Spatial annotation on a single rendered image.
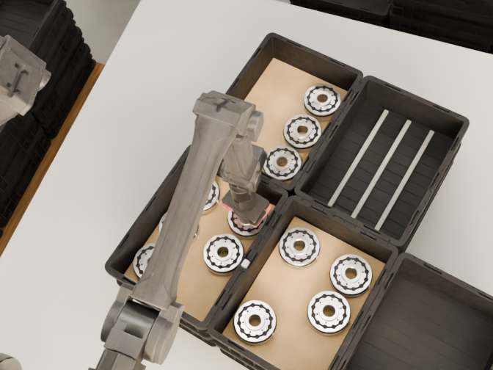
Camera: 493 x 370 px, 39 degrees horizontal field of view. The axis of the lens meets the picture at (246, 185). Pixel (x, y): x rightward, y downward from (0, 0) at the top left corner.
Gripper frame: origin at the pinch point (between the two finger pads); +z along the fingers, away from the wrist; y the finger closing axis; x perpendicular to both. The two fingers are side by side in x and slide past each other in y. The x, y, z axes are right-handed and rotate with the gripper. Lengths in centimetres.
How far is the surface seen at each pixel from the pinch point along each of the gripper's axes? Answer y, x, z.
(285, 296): -18.8, 11.1, 4.6
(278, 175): 0.9, -14.1, 1.1
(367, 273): -32.4, -4.6, 1.9
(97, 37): 137, -57, 84
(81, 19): 151, -60, 83
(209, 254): 2.3, 13.7, 1.0
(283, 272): -14.9, 6.2, 4.5
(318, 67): 10.2, -46.6, -1.6
